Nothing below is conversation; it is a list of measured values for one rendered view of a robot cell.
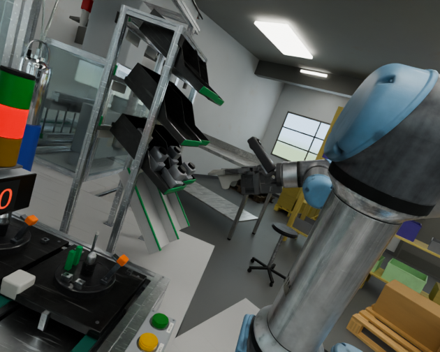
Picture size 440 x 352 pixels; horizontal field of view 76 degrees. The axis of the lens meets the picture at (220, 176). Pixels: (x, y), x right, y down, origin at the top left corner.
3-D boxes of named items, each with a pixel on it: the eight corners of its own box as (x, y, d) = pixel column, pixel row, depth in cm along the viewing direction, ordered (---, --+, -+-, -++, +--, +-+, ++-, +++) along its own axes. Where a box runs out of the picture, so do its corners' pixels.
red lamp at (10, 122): (29, 138, 49) (36, 112, 48) (3, 139, 44) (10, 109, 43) (5, 128, 49) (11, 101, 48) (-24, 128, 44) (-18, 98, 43)
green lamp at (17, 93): (36, 111, 48) (43, 83, 47) (10, 108, 43) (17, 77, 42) (11, 101, 48) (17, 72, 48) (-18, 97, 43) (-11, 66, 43)
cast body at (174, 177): (178, 189, 95) (191, 175, 93) (170, 189, 91) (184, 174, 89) (165, 171, 98) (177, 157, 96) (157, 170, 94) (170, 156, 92)
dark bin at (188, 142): (197, 147, 95) (212, 131, 93) (180, 146, 83) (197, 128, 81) (146, 90, 99) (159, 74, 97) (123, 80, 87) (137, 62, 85)
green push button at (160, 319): (168, 323, 69) (171, 316, 69) (163, 334, 65) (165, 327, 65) (154, 316, 69) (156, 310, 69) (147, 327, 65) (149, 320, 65)
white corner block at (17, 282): (33, 290, 64) (37, 275, 63) (15, 302, 59) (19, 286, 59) (15, 283, 64) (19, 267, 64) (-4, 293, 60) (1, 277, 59)
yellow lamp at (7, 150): (23, 165, 50) (29, 139, 49) (-3, 168, 45) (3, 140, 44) (-1, 155, 50) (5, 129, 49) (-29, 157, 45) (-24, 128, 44)
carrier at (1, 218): (68, 247, 84) (78, 209, 81) (-9, 290, 60) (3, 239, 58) (-2, 216, 86) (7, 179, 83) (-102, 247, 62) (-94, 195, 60)
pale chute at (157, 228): (169, 242, 101) (179, 238, 100) (149, 254, 89) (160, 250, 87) (140, 170, 103) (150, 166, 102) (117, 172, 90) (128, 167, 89)
